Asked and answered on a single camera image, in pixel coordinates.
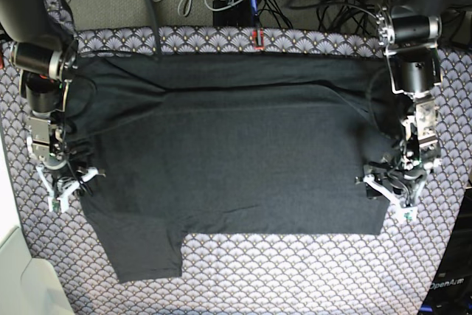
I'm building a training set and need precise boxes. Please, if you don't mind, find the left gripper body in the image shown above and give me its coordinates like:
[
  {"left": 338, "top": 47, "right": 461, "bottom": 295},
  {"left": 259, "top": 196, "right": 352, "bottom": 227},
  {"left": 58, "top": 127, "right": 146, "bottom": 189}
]
[{"left": 363, "top": 162, "right": 430, "bottom": 201}]

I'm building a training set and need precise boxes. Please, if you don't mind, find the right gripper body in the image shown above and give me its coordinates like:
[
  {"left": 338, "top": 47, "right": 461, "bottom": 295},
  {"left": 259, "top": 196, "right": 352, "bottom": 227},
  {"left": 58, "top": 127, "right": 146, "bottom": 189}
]
[{"left": 47, "top": 158, "right": 92, "bottom": 197}]

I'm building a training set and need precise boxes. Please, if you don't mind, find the dark grey T-shirt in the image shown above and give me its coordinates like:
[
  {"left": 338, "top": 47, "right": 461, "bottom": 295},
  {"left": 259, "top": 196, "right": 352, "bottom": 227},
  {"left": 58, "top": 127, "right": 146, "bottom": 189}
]
[{"left": 68, "top": 55, "right": 399, "bottom": 283}]

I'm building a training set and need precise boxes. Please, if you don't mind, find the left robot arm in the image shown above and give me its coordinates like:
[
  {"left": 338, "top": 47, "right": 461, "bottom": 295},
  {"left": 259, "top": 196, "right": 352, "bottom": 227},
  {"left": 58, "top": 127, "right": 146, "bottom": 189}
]
[{"left": 363, "top": 0, "right": 454, "bottom": 207}]

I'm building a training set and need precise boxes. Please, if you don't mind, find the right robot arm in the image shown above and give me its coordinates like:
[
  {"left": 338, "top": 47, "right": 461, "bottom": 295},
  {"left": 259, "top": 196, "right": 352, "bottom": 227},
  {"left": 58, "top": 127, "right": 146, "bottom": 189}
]
[{"left": 1, "top": 0, "right": 82, "bottom": 200}]

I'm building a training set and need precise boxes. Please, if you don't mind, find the white plastic bin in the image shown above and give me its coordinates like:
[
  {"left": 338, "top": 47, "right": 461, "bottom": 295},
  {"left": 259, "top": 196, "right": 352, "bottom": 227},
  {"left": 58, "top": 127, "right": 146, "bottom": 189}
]
[{"left": 1, "top": 227, "right": 74, "bottom": 314}]

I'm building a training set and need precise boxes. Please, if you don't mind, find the black OpenArm box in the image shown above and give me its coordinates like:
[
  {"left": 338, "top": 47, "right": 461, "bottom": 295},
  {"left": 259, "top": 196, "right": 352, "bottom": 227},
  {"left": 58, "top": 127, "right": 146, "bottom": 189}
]
[{"left": 418, "top": 186, "right": 471, "bottom": 314}]

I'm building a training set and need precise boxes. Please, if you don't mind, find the fan patterned tablecloth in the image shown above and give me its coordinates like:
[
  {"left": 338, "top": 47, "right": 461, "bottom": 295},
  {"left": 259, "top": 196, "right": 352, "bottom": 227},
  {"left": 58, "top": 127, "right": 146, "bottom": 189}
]
[{"left": 0, "top": 0, "right": 472, "bottom": 315}]

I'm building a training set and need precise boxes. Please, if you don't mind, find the red clamp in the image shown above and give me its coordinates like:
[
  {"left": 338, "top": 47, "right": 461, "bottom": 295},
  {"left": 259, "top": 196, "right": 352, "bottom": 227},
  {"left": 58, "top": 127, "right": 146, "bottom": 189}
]
[{"left": 252, "top": 27, "right": 265, "bottom": 50}]

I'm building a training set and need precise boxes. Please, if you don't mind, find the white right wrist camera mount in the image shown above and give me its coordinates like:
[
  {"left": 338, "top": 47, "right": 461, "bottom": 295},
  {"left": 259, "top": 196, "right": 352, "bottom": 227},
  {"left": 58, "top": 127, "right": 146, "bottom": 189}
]
[{"left": 35, "top": 165, "right": 106, "bottom": 213}]

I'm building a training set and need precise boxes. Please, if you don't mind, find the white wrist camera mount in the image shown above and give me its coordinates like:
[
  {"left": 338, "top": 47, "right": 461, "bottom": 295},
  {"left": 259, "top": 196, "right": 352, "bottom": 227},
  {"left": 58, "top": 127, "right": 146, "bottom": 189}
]
[
  {"left": 35, "top": 165, "right": 106, "bottom": 213},
  {"left": 355, "top": 173, "right": 426, "bottom": 224}
]

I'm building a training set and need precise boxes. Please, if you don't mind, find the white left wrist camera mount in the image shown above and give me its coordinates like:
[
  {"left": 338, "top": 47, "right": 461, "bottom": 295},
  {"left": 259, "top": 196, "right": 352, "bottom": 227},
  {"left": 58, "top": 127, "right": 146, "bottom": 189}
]
[{"left": 355, "top": 173, "right": 426, "bottom": 224}]

